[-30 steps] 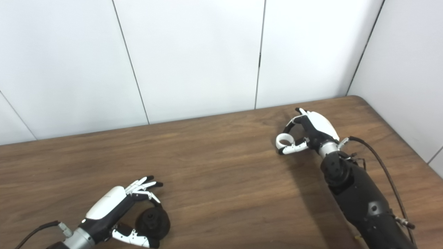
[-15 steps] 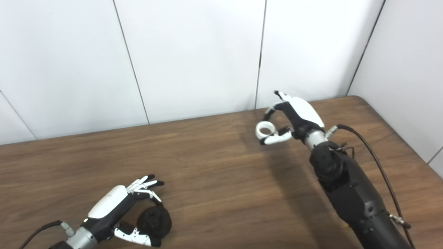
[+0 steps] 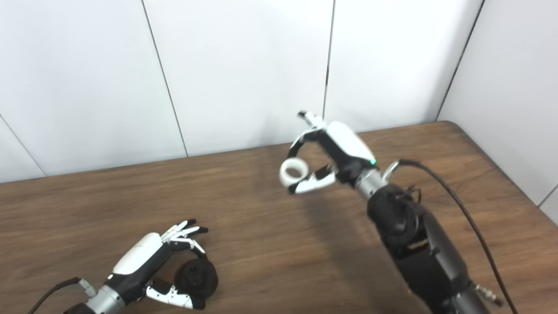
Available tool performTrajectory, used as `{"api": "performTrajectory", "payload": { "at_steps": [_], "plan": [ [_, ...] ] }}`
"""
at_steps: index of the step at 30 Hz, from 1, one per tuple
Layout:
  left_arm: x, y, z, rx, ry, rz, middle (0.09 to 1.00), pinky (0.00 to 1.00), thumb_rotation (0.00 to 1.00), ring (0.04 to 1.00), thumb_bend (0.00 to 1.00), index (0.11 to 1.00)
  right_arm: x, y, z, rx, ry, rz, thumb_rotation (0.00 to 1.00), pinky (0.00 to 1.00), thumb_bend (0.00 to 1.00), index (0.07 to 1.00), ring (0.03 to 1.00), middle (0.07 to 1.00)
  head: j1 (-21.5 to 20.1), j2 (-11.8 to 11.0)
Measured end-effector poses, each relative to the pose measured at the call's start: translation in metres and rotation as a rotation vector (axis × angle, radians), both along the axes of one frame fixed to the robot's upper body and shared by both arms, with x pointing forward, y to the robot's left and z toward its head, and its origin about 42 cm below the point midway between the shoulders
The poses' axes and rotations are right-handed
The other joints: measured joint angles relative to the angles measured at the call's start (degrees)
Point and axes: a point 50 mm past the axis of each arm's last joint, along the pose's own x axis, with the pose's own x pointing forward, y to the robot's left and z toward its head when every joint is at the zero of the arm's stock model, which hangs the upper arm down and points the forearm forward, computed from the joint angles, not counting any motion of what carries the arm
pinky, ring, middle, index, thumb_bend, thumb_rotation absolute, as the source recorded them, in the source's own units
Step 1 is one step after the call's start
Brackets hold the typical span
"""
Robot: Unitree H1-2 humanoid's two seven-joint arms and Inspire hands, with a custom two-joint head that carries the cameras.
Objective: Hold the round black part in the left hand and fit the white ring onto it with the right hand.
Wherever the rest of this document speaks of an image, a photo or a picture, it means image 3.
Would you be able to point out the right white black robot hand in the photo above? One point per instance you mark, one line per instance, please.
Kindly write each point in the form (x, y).
(348, 146)

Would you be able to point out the round black plastic part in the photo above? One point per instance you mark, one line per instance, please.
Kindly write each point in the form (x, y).
(200, 277)

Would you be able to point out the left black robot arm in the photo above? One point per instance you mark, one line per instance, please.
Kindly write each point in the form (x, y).
(104, 301)

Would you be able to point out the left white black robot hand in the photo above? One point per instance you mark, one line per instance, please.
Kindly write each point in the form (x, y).
(139, 253)

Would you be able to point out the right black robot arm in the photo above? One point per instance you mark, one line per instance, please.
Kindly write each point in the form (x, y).
(418, 248)

